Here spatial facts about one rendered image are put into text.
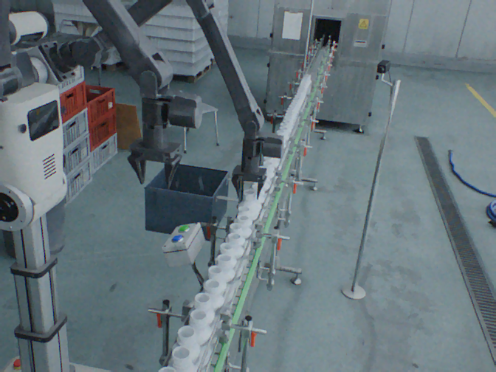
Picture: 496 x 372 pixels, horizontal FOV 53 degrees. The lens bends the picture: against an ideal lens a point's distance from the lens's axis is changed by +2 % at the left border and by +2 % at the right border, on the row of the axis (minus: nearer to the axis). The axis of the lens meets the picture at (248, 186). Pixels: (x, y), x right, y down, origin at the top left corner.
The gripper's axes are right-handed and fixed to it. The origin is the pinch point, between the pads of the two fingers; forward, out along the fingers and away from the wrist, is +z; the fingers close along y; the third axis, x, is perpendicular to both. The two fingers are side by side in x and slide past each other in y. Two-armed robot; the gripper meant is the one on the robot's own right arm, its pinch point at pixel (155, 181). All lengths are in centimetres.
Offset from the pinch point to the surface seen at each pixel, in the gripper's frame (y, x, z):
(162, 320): 4.7, -7.0, 33.4
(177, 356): 14.4, -24.8, 25.6
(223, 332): 19.6, -5.5, 34.8
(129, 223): -101, 206, 139
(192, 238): 2.3, 23.9, 28.2
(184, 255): 1.8, 18.7, 31.3
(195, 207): -15, 85, 50
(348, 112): 56, 509, 112
